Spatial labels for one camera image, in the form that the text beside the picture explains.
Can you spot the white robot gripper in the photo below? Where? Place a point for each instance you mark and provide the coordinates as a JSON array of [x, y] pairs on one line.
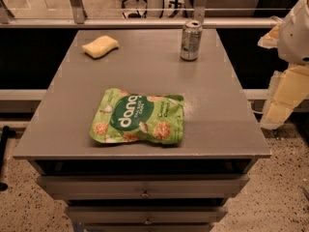
[[295, 38]]

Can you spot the black pole at left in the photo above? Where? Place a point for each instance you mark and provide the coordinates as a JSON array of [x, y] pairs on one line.
[[3, 143]]

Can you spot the upper grey drawer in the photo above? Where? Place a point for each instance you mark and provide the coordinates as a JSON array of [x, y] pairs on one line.
[[142, 187]]

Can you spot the green rice chip bag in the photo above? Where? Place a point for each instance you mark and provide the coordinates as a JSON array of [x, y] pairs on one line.
[[123, 117]]

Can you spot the grey drawer cabinet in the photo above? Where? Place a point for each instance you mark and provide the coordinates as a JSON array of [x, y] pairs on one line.
[[220, 133]]

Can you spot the lower grey drawer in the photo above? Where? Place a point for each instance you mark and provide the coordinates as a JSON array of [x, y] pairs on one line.
[[146, 215]]

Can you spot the grey drawer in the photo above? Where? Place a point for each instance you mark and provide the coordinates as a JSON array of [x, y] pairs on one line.
[[146, 215], [142, 187]]

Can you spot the green white soda can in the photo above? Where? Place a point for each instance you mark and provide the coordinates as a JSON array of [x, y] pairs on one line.
[[191, 38]]

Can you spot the grey metal railing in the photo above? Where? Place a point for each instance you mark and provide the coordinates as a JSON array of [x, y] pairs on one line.
[[91, 14]]

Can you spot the yellow sponge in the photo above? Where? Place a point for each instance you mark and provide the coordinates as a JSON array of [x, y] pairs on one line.
[[100, 46]]

